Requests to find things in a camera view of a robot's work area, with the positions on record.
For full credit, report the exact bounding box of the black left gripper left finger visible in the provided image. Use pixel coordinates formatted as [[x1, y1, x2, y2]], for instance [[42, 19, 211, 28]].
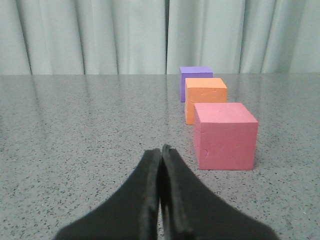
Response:
[[55, 148, 161, 240]]

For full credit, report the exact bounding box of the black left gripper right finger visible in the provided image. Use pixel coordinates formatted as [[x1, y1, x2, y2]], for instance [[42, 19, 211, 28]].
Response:
[[159, 144, 278, 240]]

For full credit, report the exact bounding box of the orange foam cube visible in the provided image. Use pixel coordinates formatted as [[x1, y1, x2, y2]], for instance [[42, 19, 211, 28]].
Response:
[[184, 77, 228, 125]]

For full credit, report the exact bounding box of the pink foam cube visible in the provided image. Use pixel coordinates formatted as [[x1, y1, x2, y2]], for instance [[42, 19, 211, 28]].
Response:
[[193, 102, 259, 170]]

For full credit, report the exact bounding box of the purple foam cube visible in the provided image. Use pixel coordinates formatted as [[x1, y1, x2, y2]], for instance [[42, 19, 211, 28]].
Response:
[[179, 66, 214, 103]]

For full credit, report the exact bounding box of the grey-green pleated curtain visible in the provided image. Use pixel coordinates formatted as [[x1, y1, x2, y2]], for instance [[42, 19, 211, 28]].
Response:
[[0, 0, 320, 75]]

